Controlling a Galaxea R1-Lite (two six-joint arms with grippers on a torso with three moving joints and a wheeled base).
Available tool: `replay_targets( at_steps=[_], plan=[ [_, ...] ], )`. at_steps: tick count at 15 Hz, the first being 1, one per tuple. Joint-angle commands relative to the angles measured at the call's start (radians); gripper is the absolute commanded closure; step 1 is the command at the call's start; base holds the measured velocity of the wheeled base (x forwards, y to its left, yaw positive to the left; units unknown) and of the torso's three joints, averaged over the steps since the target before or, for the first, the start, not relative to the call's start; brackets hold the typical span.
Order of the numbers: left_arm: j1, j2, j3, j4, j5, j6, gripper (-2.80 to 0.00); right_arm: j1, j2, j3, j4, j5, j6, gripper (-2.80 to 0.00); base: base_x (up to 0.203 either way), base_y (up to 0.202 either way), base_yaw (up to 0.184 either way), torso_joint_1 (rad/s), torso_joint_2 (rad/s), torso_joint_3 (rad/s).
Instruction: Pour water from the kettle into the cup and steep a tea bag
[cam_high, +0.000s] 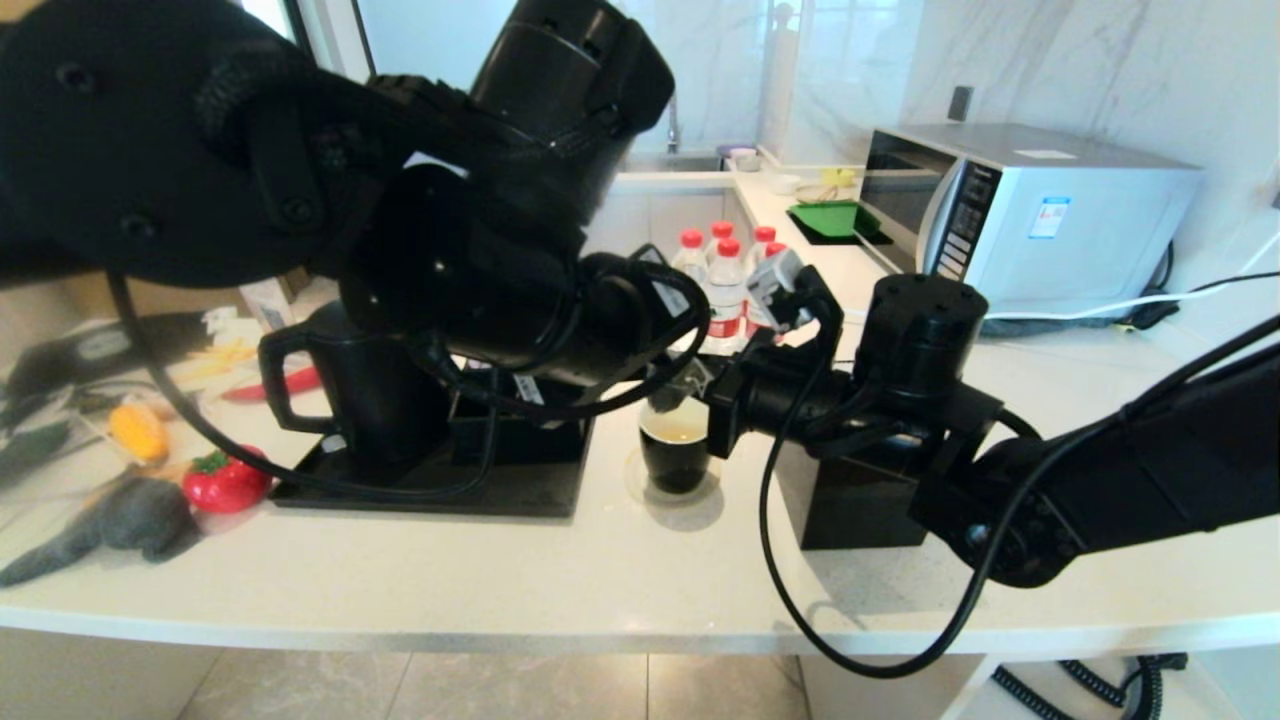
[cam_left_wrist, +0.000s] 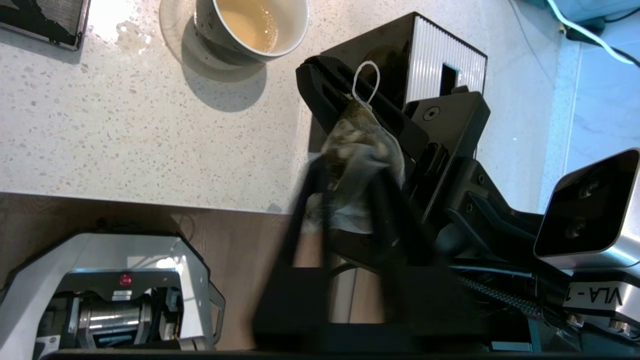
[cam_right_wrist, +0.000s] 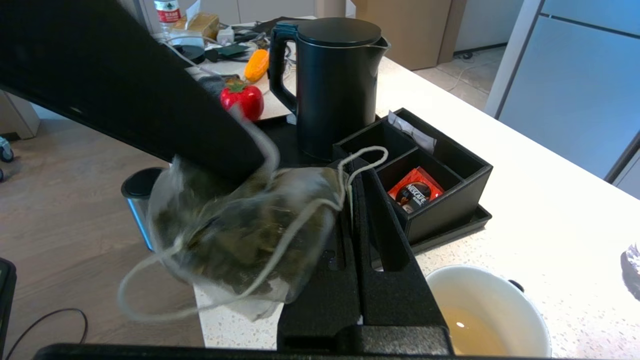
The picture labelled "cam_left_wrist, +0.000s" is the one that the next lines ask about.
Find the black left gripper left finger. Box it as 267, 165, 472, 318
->
252, 157, 335, 350

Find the clear sachet of dark tea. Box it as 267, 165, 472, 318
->
304, 60, 407, 236

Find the black tissue box white top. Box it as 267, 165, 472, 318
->
308, 12, 489, 152

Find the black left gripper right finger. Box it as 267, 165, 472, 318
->
369, 167, 490, 350

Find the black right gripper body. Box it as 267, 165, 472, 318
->
403, 90, 545, 272

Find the black serving tray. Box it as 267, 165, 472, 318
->
0, 0, 92, 52

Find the black cup white inside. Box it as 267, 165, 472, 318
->
194, 0, 311, 63

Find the black power cable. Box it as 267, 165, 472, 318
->
564, 6, 640, 46

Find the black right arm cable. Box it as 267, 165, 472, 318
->
457, 275, 557, 322

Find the grey robot base chassis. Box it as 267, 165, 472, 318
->
0, 230, 227, 360

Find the clear round coaster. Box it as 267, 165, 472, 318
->
159, 0, 267, 84

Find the white power cable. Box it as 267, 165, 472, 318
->
545, 0, 640, 67

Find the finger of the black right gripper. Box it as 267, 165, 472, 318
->
296, 59, 352, 137
306, 54, 432, 162

